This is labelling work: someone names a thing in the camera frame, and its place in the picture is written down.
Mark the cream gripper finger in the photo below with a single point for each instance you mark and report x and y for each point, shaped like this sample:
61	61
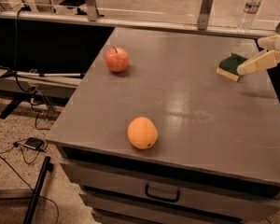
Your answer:
263	61
268	42

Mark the green and yellow sponge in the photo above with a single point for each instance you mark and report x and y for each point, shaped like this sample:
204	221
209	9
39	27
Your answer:
228	67

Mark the clear plastic water bottle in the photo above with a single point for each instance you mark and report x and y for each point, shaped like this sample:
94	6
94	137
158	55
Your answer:
250	12

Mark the grey drawer cabinet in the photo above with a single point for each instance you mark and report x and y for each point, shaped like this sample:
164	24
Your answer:
218	140

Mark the orange fruit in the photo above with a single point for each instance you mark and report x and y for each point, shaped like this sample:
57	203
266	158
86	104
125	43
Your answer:
142	133

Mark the red apple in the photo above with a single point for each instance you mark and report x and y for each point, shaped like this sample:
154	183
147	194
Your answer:
117	59

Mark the black desk panel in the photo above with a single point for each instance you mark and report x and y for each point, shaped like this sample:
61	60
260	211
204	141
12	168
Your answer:
50	47

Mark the black metal stand leg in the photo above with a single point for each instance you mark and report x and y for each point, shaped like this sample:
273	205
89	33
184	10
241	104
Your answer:
46	167

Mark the small black power adapter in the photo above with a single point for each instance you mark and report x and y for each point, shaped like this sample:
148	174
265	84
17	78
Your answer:
34	143

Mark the grey metal rail post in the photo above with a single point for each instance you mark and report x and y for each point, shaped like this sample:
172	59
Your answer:
204	14
92	12

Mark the black drawer handle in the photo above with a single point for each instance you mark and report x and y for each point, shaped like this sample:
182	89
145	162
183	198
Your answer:
162	194

